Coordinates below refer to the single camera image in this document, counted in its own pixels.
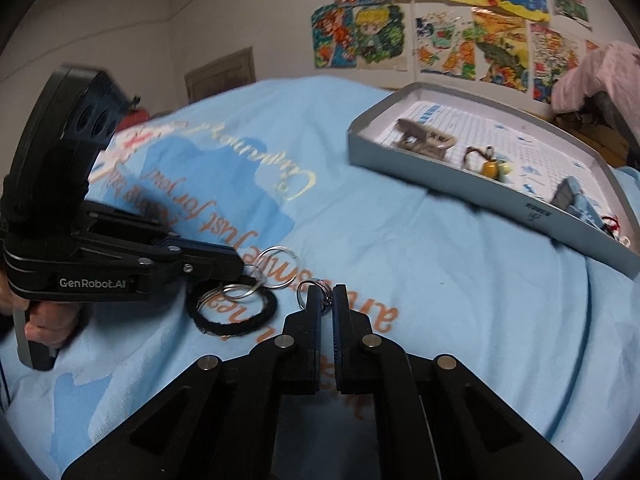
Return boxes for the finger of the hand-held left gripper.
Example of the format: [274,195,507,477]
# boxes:
[135,237,244,283]
[82,200,183,248]

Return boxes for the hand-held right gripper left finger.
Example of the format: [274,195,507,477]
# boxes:
[60,284,331,480]

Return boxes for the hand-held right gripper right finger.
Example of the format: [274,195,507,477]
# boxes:
[330,284,586,480]

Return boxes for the silver key rings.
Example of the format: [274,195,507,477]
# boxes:
[197,245,333,316]

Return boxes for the grey shallow cardboard box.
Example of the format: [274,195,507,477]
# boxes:
[347,81,640,281]

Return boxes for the beaded keychain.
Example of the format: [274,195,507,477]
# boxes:
[462,146,516,181]

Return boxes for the blue wrist watch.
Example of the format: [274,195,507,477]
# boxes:
[550,176,608,231]

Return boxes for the person's left hand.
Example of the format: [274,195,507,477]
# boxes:
[0,272,76,350]

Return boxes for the red plaid cloth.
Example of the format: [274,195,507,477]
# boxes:
[120,107,151,131]

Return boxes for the small brown door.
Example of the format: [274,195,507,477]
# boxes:
[184,47,257,106]

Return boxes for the pink floral blanket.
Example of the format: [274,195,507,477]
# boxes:
[550,42,640,146]

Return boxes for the group of colourful wall drawings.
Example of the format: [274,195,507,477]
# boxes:
[311,0,601,106]

